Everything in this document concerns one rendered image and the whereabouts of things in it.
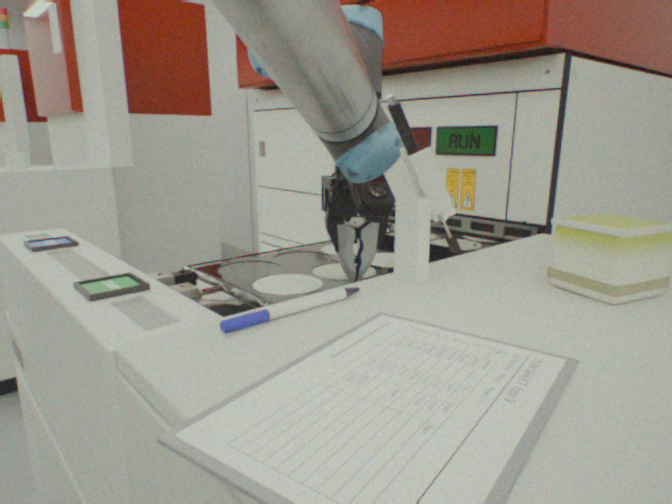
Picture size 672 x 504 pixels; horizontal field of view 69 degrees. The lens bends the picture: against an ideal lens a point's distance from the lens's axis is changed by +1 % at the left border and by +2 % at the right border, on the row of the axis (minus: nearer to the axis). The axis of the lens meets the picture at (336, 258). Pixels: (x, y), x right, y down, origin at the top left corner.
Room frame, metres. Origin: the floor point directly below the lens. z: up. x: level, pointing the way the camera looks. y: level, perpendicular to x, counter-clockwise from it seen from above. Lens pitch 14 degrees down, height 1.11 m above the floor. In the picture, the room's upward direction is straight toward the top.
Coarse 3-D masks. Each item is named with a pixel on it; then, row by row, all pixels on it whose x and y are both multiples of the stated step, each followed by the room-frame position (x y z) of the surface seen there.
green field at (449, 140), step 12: (444, 132) 0.87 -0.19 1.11; (456, 132) 0.85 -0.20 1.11; (468, 132) 0.83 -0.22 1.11; (480, 132) 0.81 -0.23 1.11; (492, 132) 0.80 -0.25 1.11; (444, 144) 0.87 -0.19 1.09; (456, 144) 0.85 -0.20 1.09; (468, 144) 0.83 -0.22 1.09; (480, 144) 0.81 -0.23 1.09; (492, 144) 0.80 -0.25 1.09
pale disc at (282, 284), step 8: (264, 280) 0.69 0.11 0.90; (272, 280) 0.69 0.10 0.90; (280, 280) 0.69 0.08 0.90; (288, 280) 0.69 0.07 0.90; (296, 280) 0.69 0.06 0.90; (304, 280) 0.69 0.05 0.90; (312, 280) 0.69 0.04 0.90; (320, 280) 0.69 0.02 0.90; (256, 288) 0.65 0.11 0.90; (264, 288) 0.65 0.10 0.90; (272, 288) 0.65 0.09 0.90; (280, 288) 0.65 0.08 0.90; (288, 288) 0.65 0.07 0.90; (296, 288) 0.65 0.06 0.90; (304, 288) 0.65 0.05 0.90; (312, 288) 0.65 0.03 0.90
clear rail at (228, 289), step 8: (200, 272) 0.72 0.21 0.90; (200, 280) 0.71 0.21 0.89; (208, 280) 0.69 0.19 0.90; (216, 280) 0.68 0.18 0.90; (224, 288) 0.66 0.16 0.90; (232, 288) 0.64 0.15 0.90; (232, 296) 0.64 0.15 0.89; (240, 296) 0.62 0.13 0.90; (248, 296) 0.61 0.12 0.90; (256, 304) 0.59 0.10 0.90; (264, 304) 0.58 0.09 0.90
